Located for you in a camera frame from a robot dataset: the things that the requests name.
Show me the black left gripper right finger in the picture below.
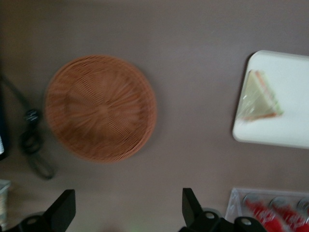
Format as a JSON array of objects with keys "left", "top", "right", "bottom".
[{"left": 180, "top": 188, "right": 236, "bottom": 232}]

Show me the clear acrylic bottle rack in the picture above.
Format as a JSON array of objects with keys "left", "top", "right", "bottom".
[{"left": 224, "top": 187, "right": 309, "bottom": 232}]

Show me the white rectangular plastic tray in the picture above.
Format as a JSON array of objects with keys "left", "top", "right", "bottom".
[{"left": 232, "top": 50, "right": 309, "bottom": 149}]

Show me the black power cable with plug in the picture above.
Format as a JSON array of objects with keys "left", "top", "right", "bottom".
[{"left": 0, "top": 74, "right": 56, "bottom": 181}]

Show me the black appliance with yellow panel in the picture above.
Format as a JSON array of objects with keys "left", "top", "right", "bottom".
[{"left": 0, "top": 60, "right": 10, "bottom": 161}]

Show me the red cola bottle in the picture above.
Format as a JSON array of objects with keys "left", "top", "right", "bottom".
[
  {"left": 296, "top": 197, "right": 309, "bottom": 225},
  {"left": 242, "top": 194, "right": 276, "bottom": 232},
  {"left": 269, "top": 197, "right": 307, "bottom": 232}
]

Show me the white wire basket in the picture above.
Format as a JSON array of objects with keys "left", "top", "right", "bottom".
[{"left": 0, "top": 179, "right": 12, "bottom": 228}]

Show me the plastic-wrapped triangle sandwich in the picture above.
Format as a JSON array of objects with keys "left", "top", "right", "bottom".
[{"left": 238, "top": 69, "right": 284, "bottom": 123}]

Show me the round brown wicker basket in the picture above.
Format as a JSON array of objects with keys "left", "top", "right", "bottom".
[{"left": 44, "top": 55, "right": 158, "bottom": 165}]

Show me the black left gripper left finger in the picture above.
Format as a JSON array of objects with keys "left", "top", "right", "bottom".
[{"left": 14, "top": 189, "right": 76, "bottom": 232}]

